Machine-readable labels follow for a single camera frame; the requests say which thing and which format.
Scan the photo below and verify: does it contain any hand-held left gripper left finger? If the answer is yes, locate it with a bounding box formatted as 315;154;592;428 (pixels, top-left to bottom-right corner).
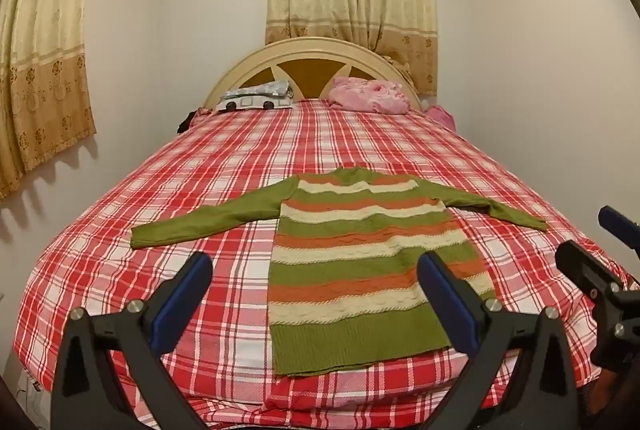
50;252;214;430

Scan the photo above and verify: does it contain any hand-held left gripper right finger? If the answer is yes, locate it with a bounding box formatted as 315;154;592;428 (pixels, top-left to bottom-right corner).
417;252;587;430

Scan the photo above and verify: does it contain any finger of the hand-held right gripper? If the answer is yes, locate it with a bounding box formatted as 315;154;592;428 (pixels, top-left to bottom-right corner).
598;205;640;257
555;240;629;300

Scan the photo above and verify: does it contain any green orange cream striped sweater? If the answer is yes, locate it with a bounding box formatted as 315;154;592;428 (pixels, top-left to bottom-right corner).
130;167;549;379

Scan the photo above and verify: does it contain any dark cloth beside bed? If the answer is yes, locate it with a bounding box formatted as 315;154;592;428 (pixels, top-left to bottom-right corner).
177;109;202;135

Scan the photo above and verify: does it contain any red plaid bed sheet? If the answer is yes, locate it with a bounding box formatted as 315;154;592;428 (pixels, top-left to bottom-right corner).
12;97;640;430

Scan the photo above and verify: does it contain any pink cloth beside bed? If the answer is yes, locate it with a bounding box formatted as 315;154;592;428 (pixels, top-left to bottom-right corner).
425;105;457;132

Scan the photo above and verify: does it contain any grey white patterned pillow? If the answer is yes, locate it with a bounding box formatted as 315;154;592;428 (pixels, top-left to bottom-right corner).
215;79;296;113

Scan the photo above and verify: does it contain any pink pillow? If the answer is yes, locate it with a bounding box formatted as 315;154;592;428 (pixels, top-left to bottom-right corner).
327;76;416;115

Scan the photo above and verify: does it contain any cream arched wooden headboard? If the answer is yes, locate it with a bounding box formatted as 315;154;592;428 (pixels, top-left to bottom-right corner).
202;36;424;111

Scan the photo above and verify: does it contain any beige floral side curtain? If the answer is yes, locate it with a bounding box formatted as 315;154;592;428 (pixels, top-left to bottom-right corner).
0;0;109;202

